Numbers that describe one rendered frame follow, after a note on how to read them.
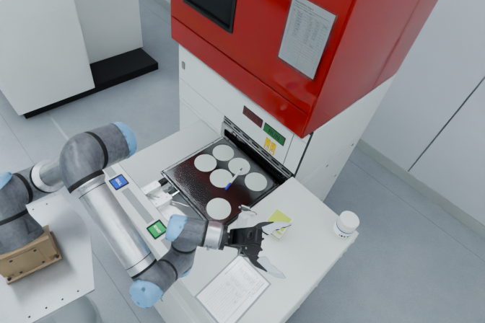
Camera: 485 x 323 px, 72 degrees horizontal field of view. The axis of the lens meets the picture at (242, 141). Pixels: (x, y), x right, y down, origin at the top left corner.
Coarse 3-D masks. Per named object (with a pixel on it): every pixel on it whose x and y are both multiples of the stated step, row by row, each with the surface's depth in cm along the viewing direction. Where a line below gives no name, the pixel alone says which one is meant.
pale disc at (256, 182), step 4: (248, 176) 148; (252, 176) 148; (256, 176) 148; (260, 176) 148; (248, 180) 146; (252, 180) 146; (256, 180) 146; (260, 180) 147; (264, 180) 147; (248, 184) 145; (252, 184) 145; (256, 184) 145; (260, 184) 145; (264, 184) 146; (252, 188) 143; (256, 188) 144; (260, 188) 144; (264, 188) 144
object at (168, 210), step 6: (156, 192) 138; (162, 192) 138; (150, 198) 136; (156, 198) 136; (168, 204) 135; (174, 204) 135; (162, 210) 133; (168, 210) 133; (174, 210) 133; (168, 216) 131
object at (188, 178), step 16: (224, 144) 159; (192, 160) 149; (176, 176) 142; (192, 176) 144; (208, 176) 145; (240, 176) 147; (192, 192) 138; (208, 192) 139; (224, 192) 140; (240, 192) 141; (256, 192) 142
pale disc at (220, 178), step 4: (212, 172) 146; (216, 172) 146; (220, 172) 147; (224, 172) 147; (228, 172) 147; (212, 176) 145; (216, 176) 145; (220, 176) 145; (224, 176) 146; (228, 176) 146; (212, 180) 143; (216, 180) 144; (220, 180) 144; (224, 180) 144; (228, 180) 144; (216, 184) 142; (220, 184) 143; (224, 184) 143
